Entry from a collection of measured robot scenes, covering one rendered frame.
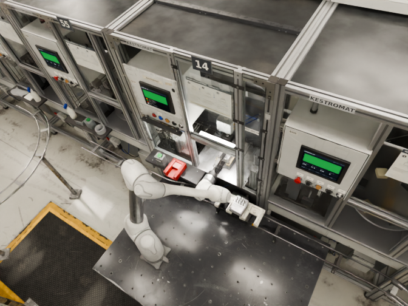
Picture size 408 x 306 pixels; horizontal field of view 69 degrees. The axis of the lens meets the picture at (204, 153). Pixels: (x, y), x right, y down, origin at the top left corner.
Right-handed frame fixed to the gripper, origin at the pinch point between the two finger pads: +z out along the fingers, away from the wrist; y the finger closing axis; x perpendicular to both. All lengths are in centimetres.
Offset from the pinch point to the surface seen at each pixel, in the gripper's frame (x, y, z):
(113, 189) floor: 132, -100, -40
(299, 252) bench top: -80, -32, -31
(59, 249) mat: 134, -99, -124
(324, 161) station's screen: -72, 65, -17
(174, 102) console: 25, 64, -14
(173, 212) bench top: 23, -32, -50
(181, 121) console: 22, 47, -14
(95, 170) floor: 172, -100, -31
